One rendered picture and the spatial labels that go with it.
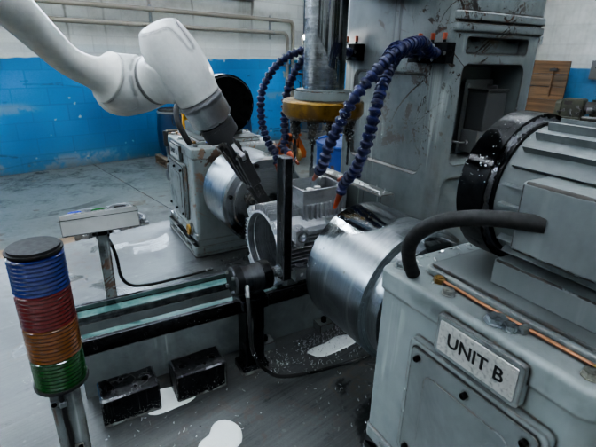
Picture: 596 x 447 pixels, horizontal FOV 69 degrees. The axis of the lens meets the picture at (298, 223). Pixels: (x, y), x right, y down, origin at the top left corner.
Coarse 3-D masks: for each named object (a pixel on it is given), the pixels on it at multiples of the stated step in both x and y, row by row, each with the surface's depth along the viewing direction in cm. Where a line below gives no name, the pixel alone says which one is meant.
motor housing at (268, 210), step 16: (256, 208) 100; (272, 208) 97; (256, 224) 107; (304, 224) 98; (320, 224) 100; (256, 240) 108; (272, 240) 110; (256, 256) 107; (272, 256) 109; (304, 256) 97
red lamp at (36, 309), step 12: (24, 300) 49; (36, 300) 49; (48, 300) 49; (60, 300) 50; (72, 300) 53; (24, 312) 49; (36, 312) 49; (48, 312) 50; (60, 312) 51; (72, 312) 53; (24, 324) 50; (36, 324) 50; (48, 324) 50; (60, 324) 51
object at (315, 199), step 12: (300, 180) 106; (324, 180) 108; (300, 192) 97; (312, 192) 97; (324, 192) 99; (300, 204) 98; (312, 204) 98; (324, 204) 100; (312, 216) 99; (324, 216) 101
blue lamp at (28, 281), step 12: (60, 252) 50; (12, 264) 47; (24, 264) 47; (36, 264) 47; (48, 264) 48; (60, 264) 50; (12, 276) 48; (24, 276) 47; (36, 276) 48; (48, 276) 49; (60, 276) 50; (12, 288) 49; (24, 288) 48; (36, 288) 48; (48, 288) 49; (60, 288) 50
